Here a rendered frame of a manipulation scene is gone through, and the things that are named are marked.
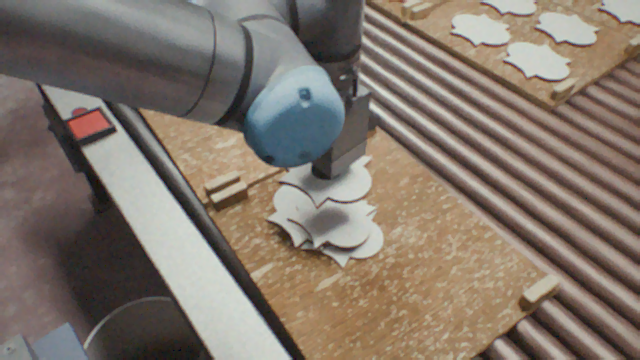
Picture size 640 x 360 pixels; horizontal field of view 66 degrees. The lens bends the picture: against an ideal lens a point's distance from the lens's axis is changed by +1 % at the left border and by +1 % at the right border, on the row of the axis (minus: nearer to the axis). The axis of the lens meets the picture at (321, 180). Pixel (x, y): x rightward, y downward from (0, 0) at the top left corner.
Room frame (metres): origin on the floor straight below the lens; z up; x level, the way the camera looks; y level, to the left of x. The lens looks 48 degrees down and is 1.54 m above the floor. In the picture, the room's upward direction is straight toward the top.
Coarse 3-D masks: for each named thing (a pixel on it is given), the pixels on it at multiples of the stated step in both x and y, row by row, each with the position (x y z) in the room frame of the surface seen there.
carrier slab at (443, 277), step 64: (256, 192) 0.52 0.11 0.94; (384, 192) 0.52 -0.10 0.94; (448, 192) 0.52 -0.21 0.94; (256, 256) 0.40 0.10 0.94; (320, 256) 0.40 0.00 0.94; (384, 256) 0.40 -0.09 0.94; (448, 256) 0.40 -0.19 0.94; (512, 256) 0.40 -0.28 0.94; (320, 320) 0.30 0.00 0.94; (384, 320) 0.30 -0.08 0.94; (448, 320) 0.30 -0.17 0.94; (512, 320) 0.30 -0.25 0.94
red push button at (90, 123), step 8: (96, 112) 0.74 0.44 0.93; (80, 120) 0.71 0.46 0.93; (88, 120) 0.71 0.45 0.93; (96, 120) 0.71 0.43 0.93; (104, 120) 0.71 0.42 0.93; (72, 128) 0.69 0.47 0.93; (80, 128) 0.69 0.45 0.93; (88, 128) 0.69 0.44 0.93; (96, 128) 0.69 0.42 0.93; (80, 136) 0.67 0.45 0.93
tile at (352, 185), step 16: (368, 160) 0.48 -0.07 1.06; (288, 176) 0.45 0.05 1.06; (304, 176) 0.45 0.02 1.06; (352, 176) 0.45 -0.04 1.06; (368, 176) 0.45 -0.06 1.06; (304, 192) 0.42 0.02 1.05; (320, 192) 0.42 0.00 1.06; (336, 192) 0.42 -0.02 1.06; (352, 192) 0.42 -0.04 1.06; (368, 192) 0.42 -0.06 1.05
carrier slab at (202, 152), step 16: (144, 112) 0.73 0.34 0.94; (160, 128) 0.68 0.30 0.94; (176, 128) 0.68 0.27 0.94; (192, 128) 0.68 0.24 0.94; (208, 128) 0.68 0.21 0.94; (176, 144) 0.64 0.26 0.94; (192, 144) 0.64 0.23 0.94; (208, 144) 0.64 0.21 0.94; (224, 144) 0.64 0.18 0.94; (240, 144) 0.64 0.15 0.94; (176, 160) 0.60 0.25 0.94; (192, 160) 0.60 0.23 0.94; (208, 160) 0.60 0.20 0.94; (224, 160) 0.60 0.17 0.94; (240, 160) 0.60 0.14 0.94; (256, 160) 0.60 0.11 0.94; (192, 176) 0.56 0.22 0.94; (208, 176) 0.56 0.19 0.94; (240, 176) 0.56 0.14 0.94; (256, 176) 0.56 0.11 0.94; (272, 176) 0.57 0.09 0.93
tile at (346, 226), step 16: (304, 208) 0.46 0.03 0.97; (320, 208) 0.46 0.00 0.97; (336, 208) 0.46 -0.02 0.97; (352, 208) 0.46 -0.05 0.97; (368, 208) 0.46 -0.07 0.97; (304, 224) 0.43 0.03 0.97; (320, 224) 0.43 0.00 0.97; (336, 224) 0.43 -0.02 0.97; (352, 224) 0.43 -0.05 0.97; (368, 224) 0.43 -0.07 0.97; (320, 240) 0.40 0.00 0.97; (336, 240) 0.40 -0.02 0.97; (352, 240) 0.40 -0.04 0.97
